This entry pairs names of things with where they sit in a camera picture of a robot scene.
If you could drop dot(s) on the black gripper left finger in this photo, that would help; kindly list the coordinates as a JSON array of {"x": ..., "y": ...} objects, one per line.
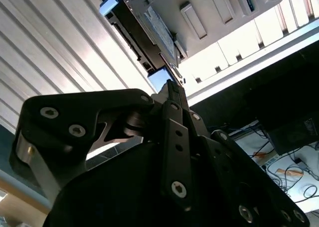
[{"x": 74, "y": 107}]

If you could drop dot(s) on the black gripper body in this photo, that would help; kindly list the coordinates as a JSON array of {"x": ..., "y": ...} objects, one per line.
[{"x": 112, "y": 192}]

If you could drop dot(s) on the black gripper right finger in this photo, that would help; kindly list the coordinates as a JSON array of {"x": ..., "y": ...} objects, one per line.
[{"x": 224, "y": 157}]

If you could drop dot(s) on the hard disk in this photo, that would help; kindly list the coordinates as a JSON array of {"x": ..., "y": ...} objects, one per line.
[{"x": 144, "y": 30}]

